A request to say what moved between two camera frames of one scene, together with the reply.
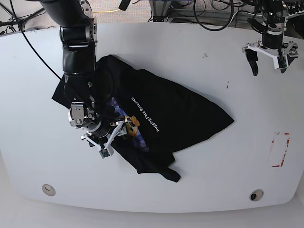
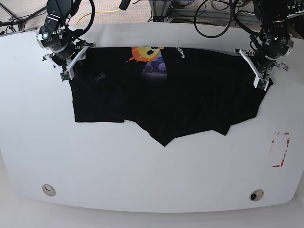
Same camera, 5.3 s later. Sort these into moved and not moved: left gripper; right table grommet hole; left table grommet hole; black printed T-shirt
Moved: left gripper; black printed T-shirt
Not moved: left table grommet hole; right table grommet hole
